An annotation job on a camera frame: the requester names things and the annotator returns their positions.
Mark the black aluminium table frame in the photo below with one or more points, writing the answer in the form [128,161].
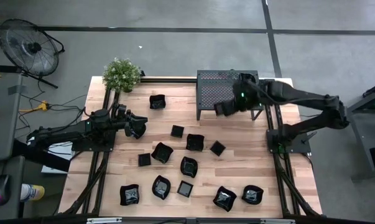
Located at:
[162,80]

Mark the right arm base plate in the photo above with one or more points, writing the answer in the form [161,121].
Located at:
[300,147]

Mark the small square black plate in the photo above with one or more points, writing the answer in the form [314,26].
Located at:
[185,188]
[144,160]
[177,131]
[217,148]

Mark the silver metal bracket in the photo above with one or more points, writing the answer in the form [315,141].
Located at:
[277,221]
[103,220]

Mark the yellow and white can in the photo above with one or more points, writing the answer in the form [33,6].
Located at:
[33,193]

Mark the green potted plant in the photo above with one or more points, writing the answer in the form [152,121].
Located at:
[122,76]

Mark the black perforated metal shelf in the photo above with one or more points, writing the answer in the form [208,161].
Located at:
[210,90]

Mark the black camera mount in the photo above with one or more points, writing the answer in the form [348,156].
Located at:
[191,221]

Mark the black computer mouse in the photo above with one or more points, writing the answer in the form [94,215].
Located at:
[2,186]

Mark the wavy square black plate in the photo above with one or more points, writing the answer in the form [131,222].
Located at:
[195,142]
[157,102]
[162,152]
[129,194]
[224,198]

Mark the grey side desk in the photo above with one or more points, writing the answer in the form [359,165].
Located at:
[3,130]

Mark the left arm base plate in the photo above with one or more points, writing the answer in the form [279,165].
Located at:
[108,145]

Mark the black desk bar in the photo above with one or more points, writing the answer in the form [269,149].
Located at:
[44,158]

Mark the grey equipment stand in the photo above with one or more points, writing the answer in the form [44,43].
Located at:
[361,140]

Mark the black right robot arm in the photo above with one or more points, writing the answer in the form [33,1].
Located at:
[299,95]

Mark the yellow power plug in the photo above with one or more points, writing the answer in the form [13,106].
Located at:
[43,106]

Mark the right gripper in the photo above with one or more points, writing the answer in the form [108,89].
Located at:
[238,104]

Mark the black floor fan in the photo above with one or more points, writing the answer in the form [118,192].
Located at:
[28,46]

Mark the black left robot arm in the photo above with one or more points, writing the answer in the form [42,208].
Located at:
[66,134]

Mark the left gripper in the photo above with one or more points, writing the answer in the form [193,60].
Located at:
[128,124]

